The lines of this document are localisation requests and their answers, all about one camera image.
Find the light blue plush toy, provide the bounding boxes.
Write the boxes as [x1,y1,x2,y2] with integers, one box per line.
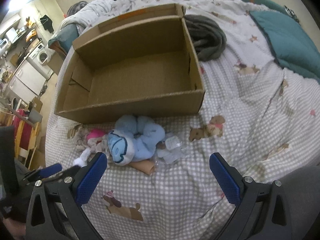
[107,115,165,166]

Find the white kitchen cabinet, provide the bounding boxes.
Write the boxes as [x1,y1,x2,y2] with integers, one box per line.
[7,61,46,103]

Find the white checked dog-print bedspread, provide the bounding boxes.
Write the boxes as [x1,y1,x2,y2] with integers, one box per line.
[61,0,319,239]

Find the white washing machine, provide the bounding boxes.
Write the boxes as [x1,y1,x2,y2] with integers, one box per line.
[27,42,53,80]

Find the dark grey folded blanket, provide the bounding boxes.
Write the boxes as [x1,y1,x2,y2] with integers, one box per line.
[184,15,227,62]

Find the wooden chair with red cloth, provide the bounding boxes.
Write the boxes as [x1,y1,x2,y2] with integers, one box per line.
[12,111,41,169]

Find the beige patterned cloth scrunchie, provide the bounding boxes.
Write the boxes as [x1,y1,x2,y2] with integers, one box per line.
[67,124,108,153]

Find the pink plush ball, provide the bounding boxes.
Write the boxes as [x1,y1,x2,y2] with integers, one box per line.
[86,129,106,142]

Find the teal mattress corner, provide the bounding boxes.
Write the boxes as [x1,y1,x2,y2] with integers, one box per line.
[48,23,79,58]

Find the brown cardboard box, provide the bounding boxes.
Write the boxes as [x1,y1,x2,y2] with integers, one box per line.
[55,4,205,124]

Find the teal pillow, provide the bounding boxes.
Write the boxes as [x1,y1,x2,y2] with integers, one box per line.
[249,11,319,82]

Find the white sock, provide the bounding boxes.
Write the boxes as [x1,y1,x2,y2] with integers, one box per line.
[73,148,91,167]

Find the clear plastic packaging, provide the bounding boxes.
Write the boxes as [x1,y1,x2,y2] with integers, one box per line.
[153,132,190,168]

